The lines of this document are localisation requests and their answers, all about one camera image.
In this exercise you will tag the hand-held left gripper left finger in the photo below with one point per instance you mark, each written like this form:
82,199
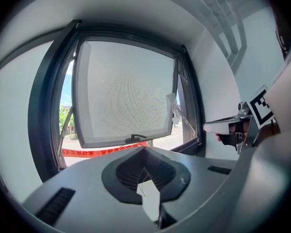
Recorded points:
110,178

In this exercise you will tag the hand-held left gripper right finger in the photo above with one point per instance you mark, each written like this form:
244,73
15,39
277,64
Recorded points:
179,178

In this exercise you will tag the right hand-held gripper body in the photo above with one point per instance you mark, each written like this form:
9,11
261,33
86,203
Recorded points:
259,105

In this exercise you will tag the white roller blind fabric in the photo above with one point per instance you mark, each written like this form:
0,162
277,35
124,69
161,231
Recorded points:
126,88

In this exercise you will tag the person's right forearm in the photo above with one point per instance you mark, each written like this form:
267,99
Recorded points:
269,131

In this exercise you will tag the black framed open window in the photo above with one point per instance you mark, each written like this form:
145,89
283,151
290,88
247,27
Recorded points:
38,105

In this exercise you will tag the person's right hand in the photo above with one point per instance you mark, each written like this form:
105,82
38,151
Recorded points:
226,139

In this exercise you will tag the red banner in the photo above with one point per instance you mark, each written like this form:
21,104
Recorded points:
99,152

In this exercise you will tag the green leafy tree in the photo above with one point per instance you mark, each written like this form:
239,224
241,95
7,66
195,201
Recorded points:
64,116

